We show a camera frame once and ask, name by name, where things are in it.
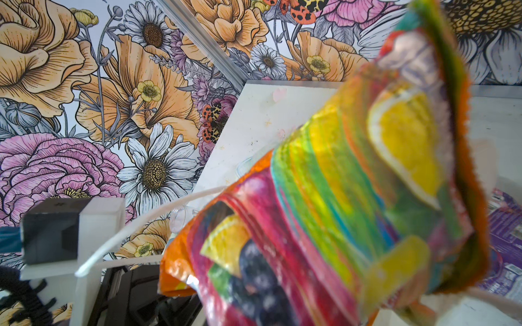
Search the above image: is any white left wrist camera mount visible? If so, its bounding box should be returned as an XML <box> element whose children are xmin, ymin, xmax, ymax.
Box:
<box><xmin>20</xmin><ymin>197</ymin><xmax>126</xmax><ymax>325</ymax></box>

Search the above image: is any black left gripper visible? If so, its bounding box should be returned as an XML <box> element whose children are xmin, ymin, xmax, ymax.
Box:
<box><xmin>87</xmin><ymin>265</ymin><xmax>203</xmax><ymax>325</ymax></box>

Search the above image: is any white flower-print paper bag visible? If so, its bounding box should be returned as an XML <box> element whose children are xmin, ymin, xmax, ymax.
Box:
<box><xmin>74</xmin><ymin>138</ymin><xmax>522</xmax><ymax>326</ymax></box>

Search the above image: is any purple candy bag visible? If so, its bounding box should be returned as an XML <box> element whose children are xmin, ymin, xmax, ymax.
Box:
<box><xmin>478</xmin><ymin>189</ymin><xmax>521</xmax><ymax>304</ymax></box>

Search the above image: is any clear plastic bottle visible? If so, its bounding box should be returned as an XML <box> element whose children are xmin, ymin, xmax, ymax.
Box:
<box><xmin>169</xmin><ymin>206</ymin><xmax>199</xmax><ymax>234</ymax></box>

